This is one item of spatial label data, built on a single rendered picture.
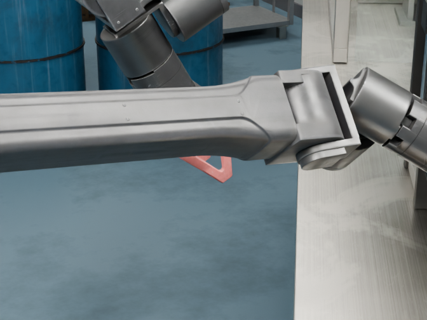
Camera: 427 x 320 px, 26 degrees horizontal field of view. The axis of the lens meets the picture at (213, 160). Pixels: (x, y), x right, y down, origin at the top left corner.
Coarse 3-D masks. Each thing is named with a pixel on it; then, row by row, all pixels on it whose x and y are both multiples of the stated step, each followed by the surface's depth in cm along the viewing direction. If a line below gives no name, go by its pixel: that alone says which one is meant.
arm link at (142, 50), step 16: (144, 16) 91; (160, 16) 94; (112, 32) 91; (128, 32) 90; (144, 32) 91; (160, 32) 93; (176, 32) 94; (112, 48) 92; (128, 48) 91; (144, 48) 92; (160, 48) 93; (128, 64) 92; (144, 64) 92; (160, 64) 93
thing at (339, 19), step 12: (336, 0) 185; (348, 0) 185; (336, 12) 186; (348, 12) 186; (336, 24) 187; (348, 24) 187; (336, 36) 188; (348, 36) 188; (336, 48) 189; (336, 60) 190
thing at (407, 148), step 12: (420, 108) 84; (420, 120) 84; (408, 132) 84; (420, 132) 84; (384, 144) 86; (396, 144) 85; (408, 144) 84; (420, 144) 84; (408, 156) 86; (420, 156) 85; (420, 168) 87
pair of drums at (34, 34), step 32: (0, 0) 389; (32, 0) 392; (64, 0) 403; (0, 32) 394; (32, 32) 397; (64, 32) 407; (96, 32) 429; (0, 64) 400; (32, 64) 402; (64, 64) 412; (192, 64) 415
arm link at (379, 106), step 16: (352, 80) 84; (368, 80) 84; (384, 80) 85; (352, 96) 84; (368, 96) 83; (384, 96) 84; (400, 96) 84; (352, 112) 84; (368, 112) 84; (384, 112) 84; (400, 112) 84; (368, 128) 85; (384, 128) 84
